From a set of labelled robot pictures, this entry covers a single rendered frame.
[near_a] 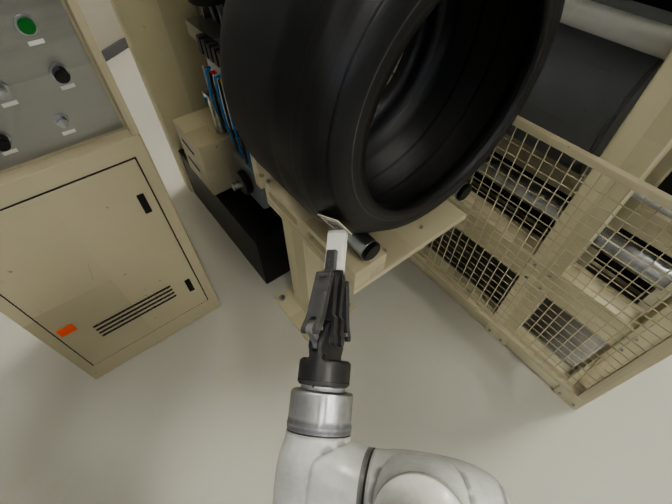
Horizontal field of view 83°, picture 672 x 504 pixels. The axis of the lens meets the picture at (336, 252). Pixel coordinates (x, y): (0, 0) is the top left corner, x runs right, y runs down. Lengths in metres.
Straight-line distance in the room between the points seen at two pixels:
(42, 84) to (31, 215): 0.32
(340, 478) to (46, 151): 1.01
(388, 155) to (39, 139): 0.84
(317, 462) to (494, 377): 1.25
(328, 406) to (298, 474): 0.09
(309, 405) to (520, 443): 1.21
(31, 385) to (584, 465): 2.08
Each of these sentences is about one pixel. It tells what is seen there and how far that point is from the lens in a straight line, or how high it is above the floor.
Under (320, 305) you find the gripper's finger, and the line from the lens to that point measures 0.53.
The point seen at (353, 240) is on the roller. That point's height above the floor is 0.91.
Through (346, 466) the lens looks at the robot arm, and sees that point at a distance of 0.53.
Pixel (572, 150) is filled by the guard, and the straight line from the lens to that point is 0.97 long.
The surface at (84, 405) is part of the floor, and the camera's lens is 1.82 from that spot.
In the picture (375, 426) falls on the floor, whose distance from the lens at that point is 1.54.
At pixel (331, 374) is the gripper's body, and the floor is 0.99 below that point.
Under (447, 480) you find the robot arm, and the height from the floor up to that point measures 1.01.
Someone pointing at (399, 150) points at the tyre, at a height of 0.93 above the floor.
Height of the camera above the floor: 1.49
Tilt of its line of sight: 52 degrees down
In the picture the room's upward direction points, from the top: straight up
